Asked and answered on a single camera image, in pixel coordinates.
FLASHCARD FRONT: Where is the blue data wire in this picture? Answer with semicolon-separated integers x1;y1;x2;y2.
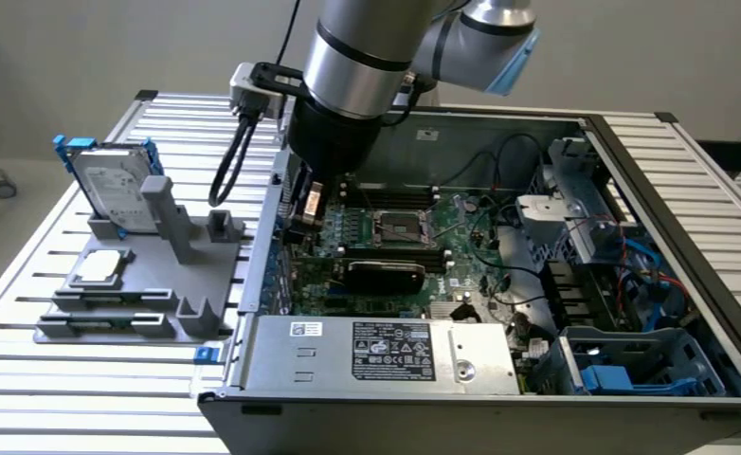
621;236;678;333

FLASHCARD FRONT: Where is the blue disk caddy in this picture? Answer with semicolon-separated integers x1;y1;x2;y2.
576;363;690;395

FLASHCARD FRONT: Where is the green RAM stick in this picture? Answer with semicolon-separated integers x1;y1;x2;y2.
59;317;137;328

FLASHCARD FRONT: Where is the black fan shroud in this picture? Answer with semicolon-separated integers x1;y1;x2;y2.
540;259;635;333

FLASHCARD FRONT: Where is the grey plastic disk bay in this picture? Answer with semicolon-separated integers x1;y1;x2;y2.
557;325;722;397

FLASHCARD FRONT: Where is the silver chipset heatsink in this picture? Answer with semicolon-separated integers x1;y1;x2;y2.
429;301;475;322

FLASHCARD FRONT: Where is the thin black overhead cable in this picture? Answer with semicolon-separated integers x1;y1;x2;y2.
274;0;304;65

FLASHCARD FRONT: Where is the hard disk with blue carrier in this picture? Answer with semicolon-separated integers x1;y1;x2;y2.
53;134;168;236

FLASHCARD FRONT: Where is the aluminium side table frame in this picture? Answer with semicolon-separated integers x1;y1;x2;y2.
698;116;741;193

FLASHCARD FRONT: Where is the red wire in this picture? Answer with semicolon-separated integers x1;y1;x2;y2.
656;272;690;307

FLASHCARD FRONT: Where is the silver power supply unit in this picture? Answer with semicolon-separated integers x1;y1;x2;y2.
224;314;524;397

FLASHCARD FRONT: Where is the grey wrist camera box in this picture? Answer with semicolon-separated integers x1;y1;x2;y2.
229;62;306;120

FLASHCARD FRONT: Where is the silver CPU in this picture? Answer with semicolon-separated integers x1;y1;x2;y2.
70;249;130;288

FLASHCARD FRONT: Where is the long black wire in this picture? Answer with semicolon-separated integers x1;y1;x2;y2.
441;133;544;191

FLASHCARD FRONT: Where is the black looped camera cable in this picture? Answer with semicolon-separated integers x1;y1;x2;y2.
208;111;260;209

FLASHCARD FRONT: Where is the grey metal disk bay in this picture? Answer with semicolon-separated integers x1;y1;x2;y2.
515;136;639;266

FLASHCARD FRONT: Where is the open black PC case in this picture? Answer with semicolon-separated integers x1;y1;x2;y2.
197;106;741;455

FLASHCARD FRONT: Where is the short black wire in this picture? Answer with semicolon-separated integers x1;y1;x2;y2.
488;263;560;305

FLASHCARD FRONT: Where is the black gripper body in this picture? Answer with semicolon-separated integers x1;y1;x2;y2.
286;93;386;187

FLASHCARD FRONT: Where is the CPU socket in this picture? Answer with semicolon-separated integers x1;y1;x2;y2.
370;208;441;251

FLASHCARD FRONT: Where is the grey parts rack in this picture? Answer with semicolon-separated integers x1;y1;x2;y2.
33;176;252;347

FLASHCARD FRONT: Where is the black shrouded graphics card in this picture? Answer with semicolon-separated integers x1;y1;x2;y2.
292;257;428;305

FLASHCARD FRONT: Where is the green motherboard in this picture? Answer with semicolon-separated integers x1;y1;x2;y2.
280;174;565;336

